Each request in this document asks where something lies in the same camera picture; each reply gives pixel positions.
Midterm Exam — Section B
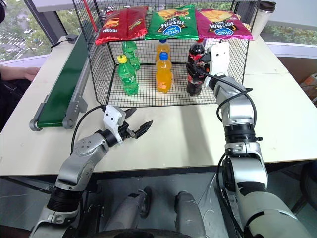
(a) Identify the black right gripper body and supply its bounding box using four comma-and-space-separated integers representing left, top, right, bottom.
201, 51, 211, 74

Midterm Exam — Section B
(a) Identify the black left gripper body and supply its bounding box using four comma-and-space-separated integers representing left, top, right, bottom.
118, 119, 138, 140

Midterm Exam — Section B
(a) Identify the cola bottle red label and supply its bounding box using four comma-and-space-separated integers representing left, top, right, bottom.
185, 59, 206, 97
189, 39, 206, 63

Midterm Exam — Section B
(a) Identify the person's bare hand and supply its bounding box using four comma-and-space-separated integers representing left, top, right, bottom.
15, 66, 41, 81

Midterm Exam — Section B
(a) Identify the green soda bottle yellow cap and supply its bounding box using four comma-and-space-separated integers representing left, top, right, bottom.
116, 55, 140, 96

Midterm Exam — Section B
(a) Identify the orange soda bottle blue cap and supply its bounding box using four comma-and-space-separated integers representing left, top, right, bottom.
156, 39, 172, 62
155, 52, 174, 94

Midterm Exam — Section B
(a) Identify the magenta chips bag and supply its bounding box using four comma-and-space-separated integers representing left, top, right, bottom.
195, 9, 254, 41

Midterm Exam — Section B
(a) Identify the green chips bag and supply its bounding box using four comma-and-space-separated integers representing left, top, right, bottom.
144, 4, 200, 41

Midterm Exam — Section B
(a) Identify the white tumbler dark lid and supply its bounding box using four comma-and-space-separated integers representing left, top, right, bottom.
251, 0, 277, 40

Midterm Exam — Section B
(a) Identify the grey left robot leg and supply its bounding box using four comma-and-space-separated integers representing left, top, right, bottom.
103, 186, 153, 234

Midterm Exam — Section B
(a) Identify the grey robot leg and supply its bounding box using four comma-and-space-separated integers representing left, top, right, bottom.
103, 186, 153, 234
174, 190, 207, 238

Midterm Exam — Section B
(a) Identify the red chips bag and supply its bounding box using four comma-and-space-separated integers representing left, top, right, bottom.
95, 5, 149, 46

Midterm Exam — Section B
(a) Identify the grey right robot leg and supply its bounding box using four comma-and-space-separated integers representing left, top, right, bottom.
174, 190, 207, 238

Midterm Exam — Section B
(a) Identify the red plastic strip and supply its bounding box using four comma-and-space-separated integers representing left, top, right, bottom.
82, 0, 98, 32

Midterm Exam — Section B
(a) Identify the person's black clothing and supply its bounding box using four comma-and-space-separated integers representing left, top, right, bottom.
0, 78, 31, 132

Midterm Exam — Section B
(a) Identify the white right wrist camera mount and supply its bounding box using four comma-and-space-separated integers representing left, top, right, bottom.
207, 41, 230, 78

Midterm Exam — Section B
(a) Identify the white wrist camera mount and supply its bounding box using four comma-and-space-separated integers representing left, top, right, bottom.
103, 105, 126, 146
207, 41, 230, 78

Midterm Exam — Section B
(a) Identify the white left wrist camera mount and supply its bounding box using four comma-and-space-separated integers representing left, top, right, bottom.
103, 105, 126, 146

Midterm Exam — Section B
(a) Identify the black wire rack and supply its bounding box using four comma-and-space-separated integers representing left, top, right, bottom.
72, 0, 261, 108

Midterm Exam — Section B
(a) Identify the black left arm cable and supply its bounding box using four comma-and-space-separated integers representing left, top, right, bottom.
70, 105, 107, 156

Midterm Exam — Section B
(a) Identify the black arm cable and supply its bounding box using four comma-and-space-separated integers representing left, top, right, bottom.
197, 67, 257, 124
70, 105, 107, 156

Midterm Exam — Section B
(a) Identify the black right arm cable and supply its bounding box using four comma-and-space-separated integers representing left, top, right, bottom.
197, 67, 257, 124

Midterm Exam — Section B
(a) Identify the green conveyor belt grey frame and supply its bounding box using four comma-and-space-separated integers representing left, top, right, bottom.
29, 20, 97, 131

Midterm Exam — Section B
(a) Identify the black adapter cable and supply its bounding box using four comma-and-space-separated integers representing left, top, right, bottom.
50, 37, 68, 52

